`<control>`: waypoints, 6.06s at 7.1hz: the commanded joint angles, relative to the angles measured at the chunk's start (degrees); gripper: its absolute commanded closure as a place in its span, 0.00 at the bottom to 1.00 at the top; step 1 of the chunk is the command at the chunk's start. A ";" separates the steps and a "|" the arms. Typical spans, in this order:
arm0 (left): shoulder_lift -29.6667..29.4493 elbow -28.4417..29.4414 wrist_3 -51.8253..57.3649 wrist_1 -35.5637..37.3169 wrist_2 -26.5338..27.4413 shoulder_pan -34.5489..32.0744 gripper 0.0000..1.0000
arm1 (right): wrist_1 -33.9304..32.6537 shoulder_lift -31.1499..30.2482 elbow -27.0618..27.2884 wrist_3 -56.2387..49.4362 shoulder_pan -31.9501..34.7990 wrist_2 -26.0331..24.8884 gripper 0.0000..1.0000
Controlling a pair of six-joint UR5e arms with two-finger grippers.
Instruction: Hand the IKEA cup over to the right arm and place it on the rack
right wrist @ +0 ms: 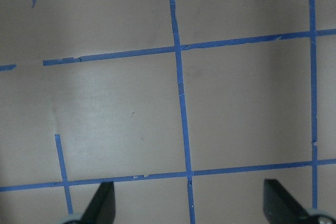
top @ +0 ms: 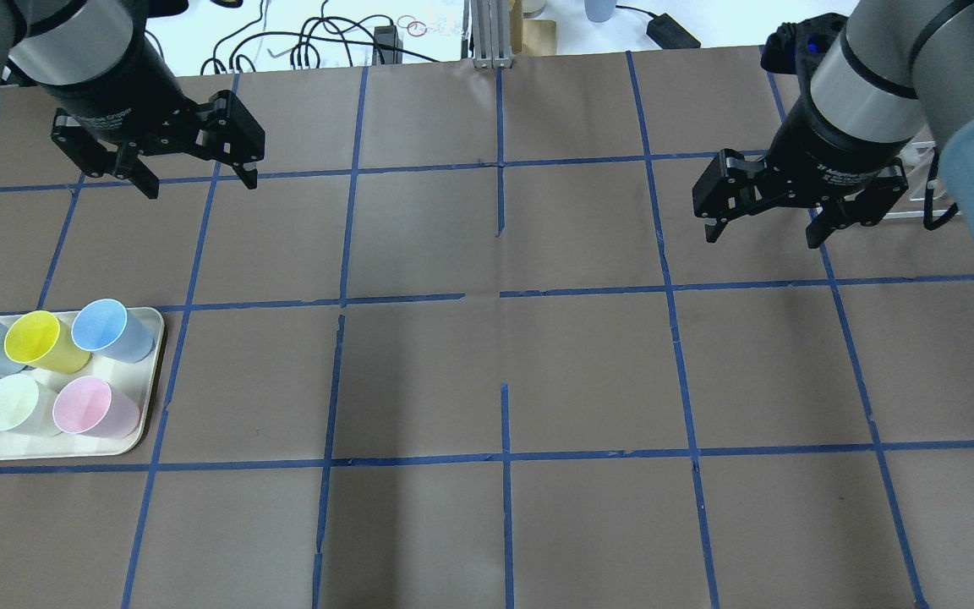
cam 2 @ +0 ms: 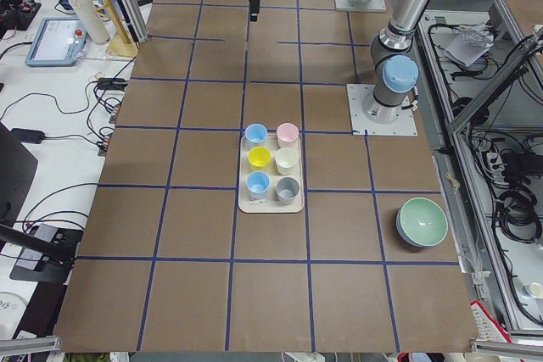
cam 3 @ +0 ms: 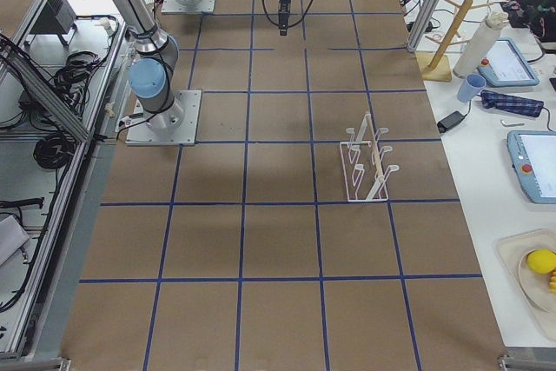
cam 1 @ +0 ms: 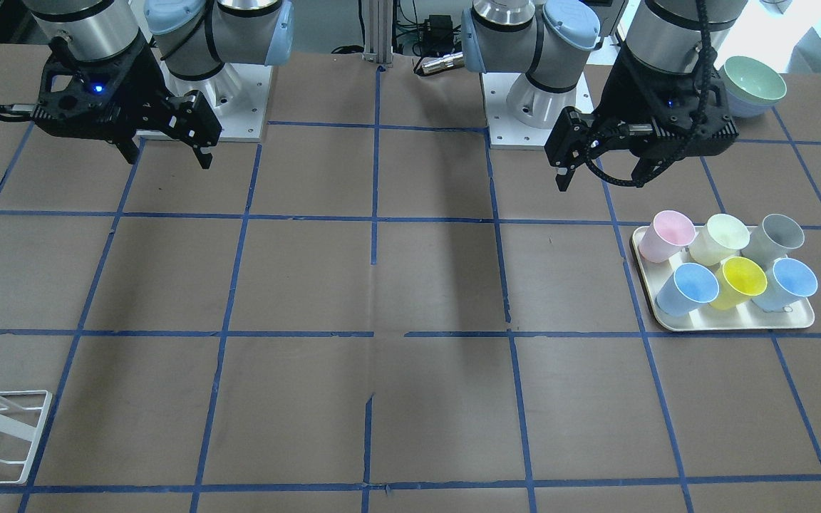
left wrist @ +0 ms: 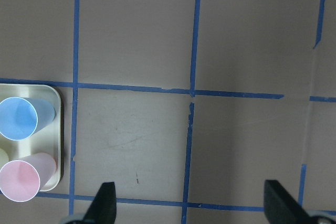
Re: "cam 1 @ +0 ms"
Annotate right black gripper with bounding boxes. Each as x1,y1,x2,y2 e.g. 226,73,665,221
0,33,222,170

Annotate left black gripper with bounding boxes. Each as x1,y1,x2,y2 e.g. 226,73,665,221
544,48,737,192

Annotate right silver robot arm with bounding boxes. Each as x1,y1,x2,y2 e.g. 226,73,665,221
0,1,294,169

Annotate pink plastic cup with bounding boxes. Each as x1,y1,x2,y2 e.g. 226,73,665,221
639,209,696,263

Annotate pale green plastic cup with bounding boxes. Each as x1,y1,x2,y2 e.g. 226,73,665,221
688,213,750,266

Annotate yellow plastic cup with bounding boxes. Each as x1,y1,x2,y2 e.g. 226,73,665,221
709,256,768,311

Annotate grey plastic cup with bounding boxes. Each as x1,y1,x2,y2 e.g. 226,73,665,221
740,213,805,269

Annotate light blue plastic cup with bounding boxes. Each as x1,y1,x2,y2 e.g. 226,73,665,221
750,257,819,312

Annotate stacked green blue bowls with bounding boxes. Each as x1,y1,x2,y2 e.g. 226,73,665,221
720,56,788,119

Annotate cream plastic tray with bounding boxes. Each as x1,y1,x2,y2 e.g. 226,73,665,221
630,225,815,332

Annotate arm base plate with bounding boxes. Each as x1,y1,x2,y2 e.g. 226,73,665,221
160,63,276,143
481,73,594,150

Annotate black braided cable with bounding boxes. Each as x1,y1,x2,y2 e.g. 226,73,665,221
580,0,713,189

